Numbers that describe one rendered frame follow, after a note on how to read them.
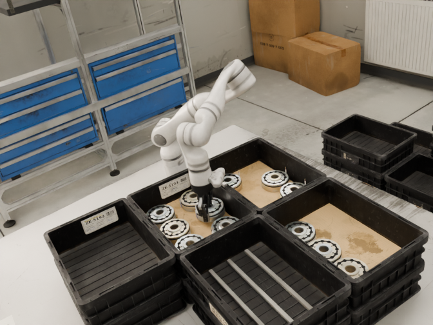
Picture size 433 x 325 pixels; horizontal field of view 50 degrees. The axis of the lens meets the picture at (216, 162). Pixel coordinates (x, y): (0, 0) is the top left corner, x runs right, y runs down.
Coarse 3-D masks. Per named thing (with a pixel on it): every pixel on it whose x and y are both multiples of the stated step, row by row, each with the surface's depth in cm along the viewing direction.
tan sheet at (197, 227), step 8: (176, 200) 177; (176, 208) 172; (176, 216) 168; (184, 216) 167; (192, 216) 167; (224, 216) 164; (192, 224) 163; (200, 224) 162; (208, 224) 162; (192, 232) 159; (200, 232) 159; (208, 232) 158
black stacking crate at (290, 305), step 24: (240, 240) 145; (264, 240) 149; (192, 264) 138; (216, 264) 144; (240, 264) 143; (288, 264) 140; (312, 264) 129; (192, 288) 138; (216, 288) 136; (240, 288) 135; (264, 288) 134; (312, 288) 131; (336, 288) 122; (240, 312) 128; (264, 312) 126; (288, 312) 125; (336, 312) 118
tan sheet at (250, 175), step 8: (248, 168) 189; (256, 168) 188; (264, 168) 187; (240, 176) 184; (248, 176) 184; (256, 176) 183; (248, 184) 179; (256, 184) 178; (240, 192) 175; (248, 192) 175; (256, 192) 174; (264, 192) 173; (272, 192) 172; (256, 200) 170; (264, 200) 169; (272, 200) 168
